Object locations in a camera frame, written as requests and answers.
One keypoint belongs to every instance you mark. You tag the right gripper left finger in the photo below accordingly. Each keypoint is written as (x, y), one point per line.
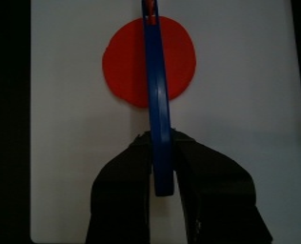
(119, 197)

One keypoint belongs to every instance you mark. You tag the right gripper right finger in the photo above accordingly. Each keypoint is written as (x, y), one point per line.
(225, 197)

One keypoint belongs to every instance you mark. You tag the flat red dough disc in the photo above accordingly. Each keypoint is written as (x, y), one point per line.
(123, 63)

